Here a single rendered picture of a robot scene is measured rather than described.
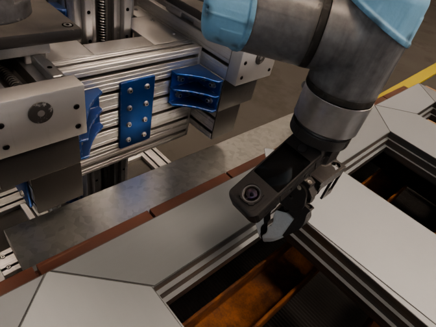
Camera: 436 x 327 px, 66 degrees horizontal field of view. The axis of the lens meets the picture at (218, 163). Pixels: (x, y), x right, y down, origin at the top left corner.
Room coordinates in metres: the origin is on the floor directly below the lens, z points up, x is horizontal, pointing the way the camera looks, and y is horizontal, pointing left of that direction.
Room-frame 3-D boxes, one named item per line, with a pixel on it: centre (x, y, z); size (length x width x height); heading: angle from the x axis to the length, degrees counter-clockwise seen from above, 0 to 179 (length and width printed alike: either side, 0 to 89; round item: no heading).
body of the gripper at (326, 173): (0.35, -0.11, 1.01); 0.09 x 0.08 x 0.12; 142
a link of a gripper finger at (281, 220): (0.34, -0.12, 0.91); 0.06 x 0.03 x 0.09; 142
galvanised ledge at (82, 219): (0.79, -0.12, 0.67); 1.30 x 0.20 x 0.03; 142
